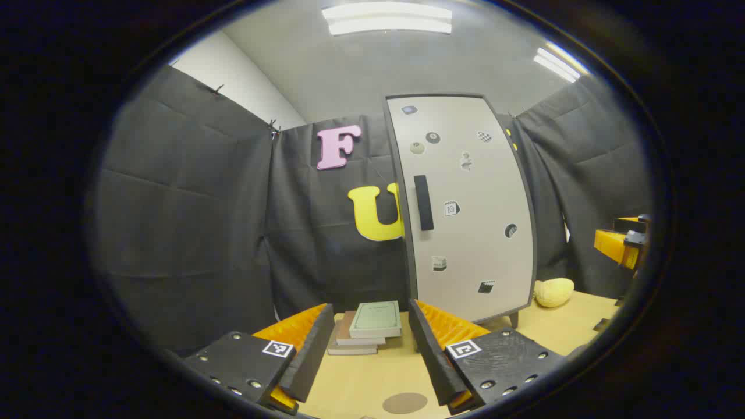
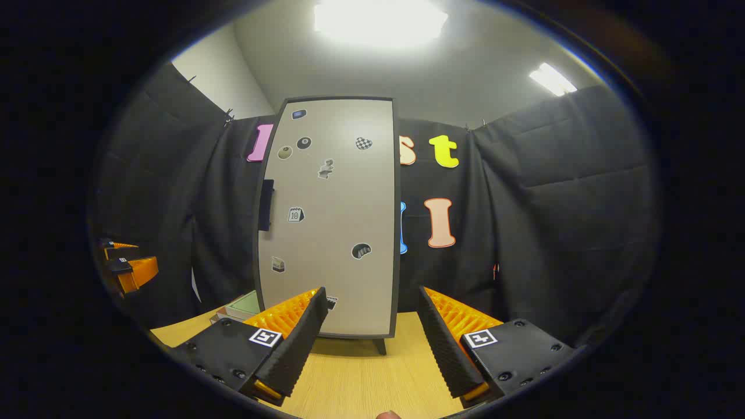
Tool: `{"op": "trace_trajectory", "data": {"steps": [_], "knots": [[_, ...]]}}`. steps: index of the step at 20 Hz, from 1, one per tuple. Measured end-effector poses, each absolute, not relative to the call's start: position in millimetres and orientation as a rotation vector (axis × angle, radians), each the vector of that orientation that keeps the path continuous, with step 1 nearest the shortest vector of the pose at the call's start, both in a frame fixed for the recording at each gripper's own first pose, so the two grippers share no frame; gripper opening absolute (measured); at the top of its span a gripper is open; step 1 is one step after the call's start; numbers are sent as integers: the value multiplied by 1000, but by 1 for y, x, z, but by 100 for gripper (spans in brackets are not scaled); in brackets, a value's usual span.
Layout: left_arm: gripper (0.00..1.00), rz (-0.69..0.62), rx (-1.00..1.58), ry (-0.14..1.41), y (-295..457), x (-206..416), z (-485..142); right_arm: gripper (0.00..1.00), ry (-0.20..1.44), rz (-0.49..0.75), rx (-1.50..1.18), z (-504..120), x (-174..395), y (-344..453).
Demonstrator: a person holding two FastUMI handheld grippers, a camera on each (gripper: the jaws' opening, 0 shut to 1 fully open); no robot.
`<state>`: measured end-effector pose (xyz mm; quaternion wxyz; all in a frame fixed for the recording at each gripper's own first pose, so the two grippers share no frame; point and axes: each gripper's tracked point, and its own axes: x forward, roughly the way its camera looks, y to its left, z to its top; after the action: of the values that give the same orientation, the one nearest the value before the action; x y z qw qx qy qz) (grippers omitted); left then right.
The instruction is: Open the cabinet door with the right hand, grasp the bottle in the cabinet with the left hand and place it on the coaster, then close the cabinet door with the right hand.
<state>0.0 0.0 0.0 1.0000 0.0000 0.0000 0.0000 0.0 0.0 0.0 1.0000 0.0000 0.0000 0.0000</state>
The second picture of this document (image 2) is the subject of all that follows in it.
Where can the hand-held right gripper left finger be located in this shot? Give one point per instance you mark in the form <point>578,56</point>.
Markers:
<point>302,337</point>

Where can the square ceiling light panel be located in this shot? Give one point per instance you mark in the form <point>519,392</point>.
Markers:
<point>378,20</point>

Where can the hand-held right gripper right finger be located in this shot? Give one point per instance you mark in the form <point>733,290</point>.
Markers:
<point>445,343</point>

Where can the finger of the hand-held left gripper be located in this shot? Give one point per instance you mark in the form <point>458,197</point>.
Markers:
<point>137,273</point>
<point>123,252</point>

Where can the black backdrop cloth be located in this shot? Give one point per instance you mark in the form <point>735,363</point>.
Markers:
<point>553,203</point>

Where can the long ceiling light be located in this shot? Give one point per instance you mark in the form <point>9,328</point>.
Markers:
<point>553,80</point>

